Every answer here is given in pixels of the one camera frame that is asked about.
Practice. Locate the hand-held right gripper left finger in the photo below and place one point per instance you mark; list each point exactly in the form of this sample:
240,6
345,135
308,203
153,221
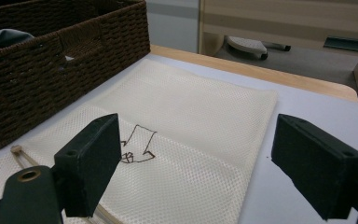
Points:
87,168

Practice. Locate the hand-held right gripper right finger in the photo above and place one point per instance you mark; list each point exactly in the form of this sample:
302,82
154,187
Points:
317,168

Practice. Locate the brown wicker basket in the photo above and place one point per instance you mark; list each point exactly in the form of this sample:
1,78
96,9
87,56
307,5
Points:
28,81

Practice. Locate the white printed tote bag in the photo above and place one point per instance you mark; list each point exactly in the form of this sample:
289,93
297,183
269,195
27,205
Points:
183,109

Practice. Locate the grey cloth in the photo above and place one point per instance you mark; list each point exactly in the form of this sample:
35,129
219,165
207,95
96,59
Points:
0,39

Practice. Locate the white table board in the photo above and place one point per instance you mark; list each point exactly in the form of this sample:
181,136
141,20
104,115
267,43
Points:
307,102

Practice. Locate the chair base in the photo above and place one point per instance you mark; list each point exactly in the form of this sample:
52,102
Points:
245,45

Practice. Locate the wooden desk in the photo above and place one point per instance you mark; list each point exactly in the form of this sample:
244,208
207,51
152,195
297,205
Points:
292,18

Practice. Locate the white cabinet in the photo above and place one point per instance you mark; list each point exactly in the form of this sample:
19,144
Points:
172,28

